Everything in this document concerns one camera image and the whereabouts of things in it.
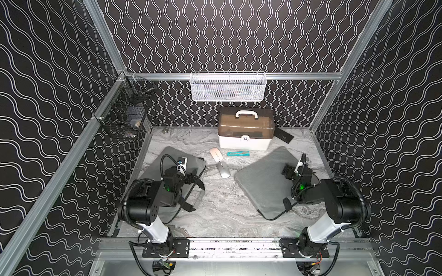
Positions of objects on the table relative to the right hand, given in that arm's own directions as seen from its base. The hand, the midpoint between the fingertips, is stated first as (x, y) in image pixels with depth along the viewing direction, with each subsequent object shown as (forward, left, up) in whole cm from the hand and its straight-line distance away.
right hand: (296, 166), depth 96 cm
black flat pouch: (+25, +2, -1) cm, 25 cm away
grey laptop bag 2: (-11, +19, -1) cm, 22 cm away
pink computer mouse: (+9, +45, -1) cm, 46 cm away
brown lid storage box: (+13, +28, +16) cm, 35 cm away
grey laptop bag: (-27, +67, -2) cm, 72 cm away
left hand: (-2, +60, +3) cm, 60 cm away
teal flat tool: (+12, +31, -5) cm, 34 cm away
